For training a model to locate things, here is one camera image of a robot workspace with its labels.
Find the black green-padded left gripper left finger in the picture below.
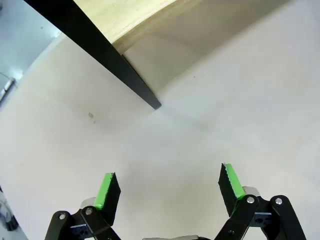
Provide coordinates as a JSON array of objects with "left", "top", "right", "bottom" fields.
[{"left": 43, "top": 171, "right": 123, "bottom": 240}]

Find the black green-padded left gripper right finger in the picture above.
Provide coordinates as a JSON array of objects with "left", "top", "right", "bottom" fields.
[{"left": 213, "top": 162, "right": 308, "bottom": 240}]

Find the black-framed two-tier wooden shelf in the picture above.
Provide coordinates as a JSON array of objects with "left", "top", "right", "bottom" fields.
[{"left": 23, "top": 0, "right": 226, "bottom": 111}]

